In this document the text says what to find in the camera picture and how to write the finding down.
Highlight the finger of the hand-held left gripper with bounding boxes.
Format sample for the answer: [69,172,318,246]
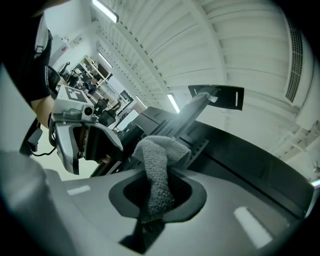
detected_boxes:
[83,123,125,165]
[56,122,81,176]

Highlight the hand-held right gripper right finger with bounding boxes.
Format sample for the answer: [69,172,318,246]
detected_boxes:
[147,166,310,256]

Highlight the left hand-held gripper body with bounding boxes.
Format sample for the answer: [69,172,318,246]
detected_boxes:
[51,84,98,124]

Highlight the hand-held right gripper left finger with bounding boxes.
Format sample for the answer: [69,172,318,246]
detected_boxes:
[0,151,148,256]

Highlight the grey cloth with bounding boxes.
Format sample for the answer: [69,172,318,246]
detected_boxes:
[131,134,192,225]

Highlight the black TV stand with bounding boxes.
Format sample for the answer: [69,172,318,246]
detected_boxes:
[139,84,245,163]

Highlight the person's left forearm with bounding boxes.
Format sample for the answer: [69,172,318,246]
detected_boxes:
[34,96,56,130]

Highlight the white storage shelf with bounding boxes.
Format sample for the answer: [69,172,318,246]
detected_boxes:
[72,55,113,88]

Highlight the person's black shirt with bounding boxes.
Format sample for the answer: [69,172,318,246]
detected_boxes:
[4,12,61,110]

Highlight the black television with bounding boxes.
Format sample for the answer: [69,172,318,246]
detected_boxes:
[117,106,316,220]

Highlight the grey tape strip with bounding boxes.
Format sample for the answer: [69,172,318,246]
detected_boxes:
[206,87,221,104]

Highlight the ceiling air vent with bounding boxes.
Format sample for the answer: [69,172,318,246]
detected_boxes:
[284,14,305,103]

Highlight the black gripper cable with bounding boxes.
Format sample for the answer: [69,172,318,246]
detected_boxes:
[26,127,58,157]

